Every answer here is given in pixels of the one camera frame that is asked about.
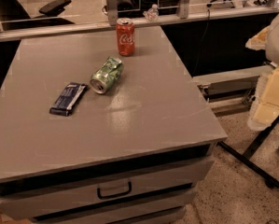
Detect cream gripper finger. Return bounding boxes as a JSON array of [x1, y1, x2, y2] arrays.
[[245, 26, 269, 50]]

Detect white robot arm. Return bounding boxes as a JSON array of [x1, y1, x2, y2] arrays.
[[245, 14, 279, 64]]

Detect red cola can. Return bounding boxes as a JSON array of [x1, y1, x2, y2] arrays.
[[116, 18, 135, 56]]

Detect green crushed soda can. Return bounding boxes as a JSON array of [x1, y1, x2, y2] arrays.
[[90, 57, 124, 94]]

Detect clear plastic water bottle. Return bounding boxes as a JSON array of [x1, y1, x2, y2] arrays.
[[143, 4, 159, 21]]

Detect black metal stand legs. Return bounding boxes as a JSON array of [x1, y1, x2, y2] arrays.
[[217, 116, 279, 189]]

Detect grey drawer cabinet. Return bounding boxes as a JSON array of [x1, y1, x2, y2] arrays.
[[0, 27, 226, 224]]

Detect dark blue snack packet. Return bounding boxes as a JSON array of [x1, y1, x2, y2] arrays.
[[49, 82, 88, 117]]

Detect grey metal floor rail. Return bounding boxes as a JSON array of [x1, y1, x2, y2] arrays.
[[192, 65, 272, 96]]

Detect grey metal window post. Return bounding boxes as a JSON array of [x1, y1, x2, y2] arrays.
[[106, 0, 118, 26]]

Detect black drawer handle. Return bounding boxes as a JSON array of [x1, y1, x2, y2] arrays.
[[96, 181, 133, 200]]

